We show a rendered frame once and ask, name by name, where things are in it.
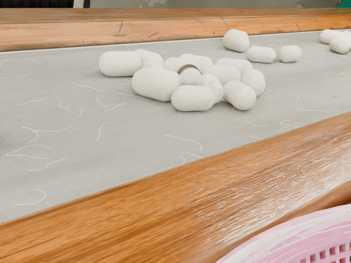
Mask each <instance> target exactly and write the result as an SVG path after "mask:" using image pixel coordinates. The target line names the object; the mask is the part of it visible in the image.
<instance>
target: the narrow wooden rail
mask: <svg viewBox="0 0 351 263"><path fill-rule="evenodd" d="M349 204H351V111H349V112H346V113H343V114H340V115H337V116H333V117H330V118H327V119H324V120H321V121H318V122H315V123H312V124H309V125H305V126H302V127H299V128H296V129H292V130H289V131H286V132H284V133H281V134H277V135H274V136H271V137H268V138H264V139H261V140H258V141H255V142H252V143H249V144H246V145H243V146H240V147H236V148H233V149H230V150H227V151H224V152H221V153H218V154H215V155H212V156H209V157H205V158H202V159H199V160H196V161H193V162H190V163H187V164H183V165H180V166H177V167H174V168H171V169H168V170H165V171H162V172H159V173H155V174H152V175H149V176H146V177H143V178H139V179H137V180H134V181H131V182H127V183H124V184H121V185H118V186H115V187H111V188H108V189H105V190H102V191H99V192H96V193H93V194H90V195H87V196H84V197H80V198H77V199H74V200H71V201H68V202H65V203H62V204H59V205H56V206H53V207H49V208H46V209H43V210H40V211H37V212H34V213H30V214H27V215H25V216H22V217H18V218H15V219H12V220H9V221H6V222H2V223H0V263H216V262H217V261H219V260H220V259H221V258H223V257H224V256H226V255H227V254H228V253H229V252H231V251H232V250H233V249H235V248H236V247H238V246H240V245H241V244H243V243H245V242H246V241H248V240H250V239H251V238H253V237H255V236H256V235H258V234H260V233H262V232H264V231H266V230H269V229H271V228H273V227H275V226H277V225H279V224H282V223H284V222H287V221H289V220H292V219H294V218H297V217H300V216H304V215H307V214H310V213H313V212H316V211H320V210H324V209H328V208H333V207H337V206H343V205H349Z"/></svg>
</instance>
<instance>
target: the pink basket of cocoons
mask: <svg viewBox="0 0 351 263"><path fill-rule="evenodd" d="M349 243H350V247H349ZM340 246H341V250H340ZM330 251H331V253H330ZM349 257H350V261H349ZM310 258H311V259H310ZM340 259H341V263H351V204H349V205H343V206H337V207H333V208H328V209H324V210H320V211H316V212H313V213H310V214H307V215H304V216H300V217H297V218H294V219H292V220H289V221H287V222H284V223H282V224H279V225H277V226H275V227H273V228H271V229H269V230H266V231H264V232H262V233H260V234H258V235H256V236H255V237H253V238H251V239H250V240H248V241H246V242H245V243H243V244H241V245H240V246H238V247H236V248H235V249H233V250H232V251H231V252H229V253H228V254H227V255H226V256H224V257H223V258H221V259H220V260H219V261H217V262H216V263H300V260H301V263H330V262H331V263H340Z"/></svg>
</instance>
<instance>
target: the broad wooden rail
mask: <svg viewBox="0 0 351 263"><path fill-rule="evenodd" d="M231 29H236V30H240V31H244V32H245V33H247V35H264V34H279V33H295V32H310V31H323V30H326V29H329V30H342V29H351V8H0V52H12V51H28V50H44V49H59V48H68V47H83V46H99V45H115V44H130V43H146V42H161V41H177V40H193V39H208V38H223V37H224V35H225V34H226V33H227V32H228V31H229V30H231Z"/></svg>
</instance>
